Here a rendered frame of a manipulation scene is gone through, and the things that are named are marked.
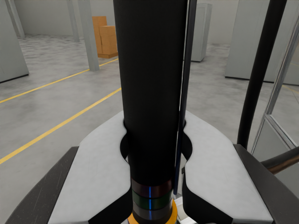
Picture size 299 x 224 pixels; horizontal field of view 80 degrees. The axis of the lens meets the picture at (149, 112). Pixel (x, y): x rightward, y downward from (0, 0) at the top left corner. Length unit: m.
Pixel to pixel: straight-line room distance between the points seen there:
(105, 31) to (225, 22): 7.03
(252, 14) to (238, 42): 0.66
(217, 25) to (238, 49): 6.80
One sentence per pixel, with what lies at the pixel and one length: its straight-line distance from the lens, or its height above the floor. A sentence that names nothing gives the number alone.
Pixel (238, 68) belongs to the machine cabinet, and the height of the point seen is 0.32.
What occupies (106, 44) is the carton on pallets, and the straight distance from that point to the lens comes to 8.31.
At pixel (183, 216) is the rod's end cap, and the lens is 0.20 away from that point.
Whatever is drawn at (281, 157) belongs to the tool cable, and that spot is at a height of 1.54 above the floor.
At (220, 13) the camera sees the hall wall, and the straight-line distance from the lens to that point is 12.26.
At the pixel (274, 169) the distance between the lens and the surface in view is 0.29.
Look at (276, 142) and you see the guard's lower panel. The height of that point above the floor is 0.91.
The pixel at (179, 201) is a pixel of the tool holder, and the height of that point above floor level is 1.53.
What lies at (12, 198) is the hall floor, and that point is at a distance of 2.56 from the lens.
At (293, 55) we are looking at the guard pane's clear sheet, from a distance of 1.50.
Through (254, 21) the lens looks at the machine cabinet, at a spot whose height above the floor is 1.48.
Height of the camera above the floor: 1.70
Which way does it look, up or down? 29 degrees down
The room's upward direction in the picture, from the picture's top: 1 degrees counter-clockwise
